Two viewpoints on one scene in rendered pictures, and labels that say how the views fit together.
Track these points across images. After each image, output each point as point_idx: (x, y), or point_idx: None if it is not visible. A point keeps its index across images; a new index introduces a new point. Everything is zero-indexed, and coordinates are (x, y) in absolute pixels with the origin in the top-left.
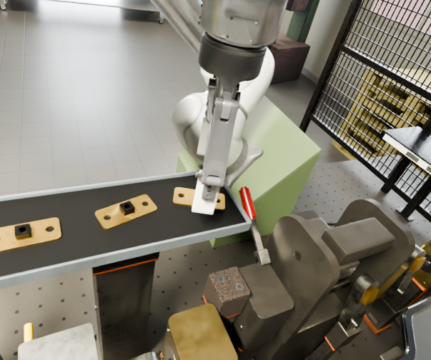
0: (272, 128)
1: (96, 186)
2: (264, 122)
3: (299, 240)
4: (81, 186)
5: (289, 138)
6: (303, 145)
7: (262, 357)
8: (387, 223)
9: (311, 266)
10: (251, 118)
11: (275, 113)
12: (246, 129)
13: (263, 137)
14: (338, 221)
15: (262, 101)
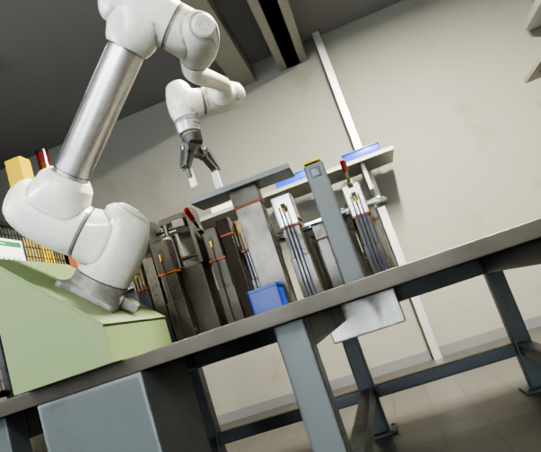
0: (49, 270)
1: (245, 179)
2: (41, 270)
3: (192, 212)
4: (250, 177)
5: (59, 268)
6: (66, 267)
7: (218, 293)
8: (154, 224)
9: (196, 218)
10: (35, 273)
11: (28, 263)
12: (52, 279)
13: (61, 275)
14: (152, 240)
15: (9, 262)
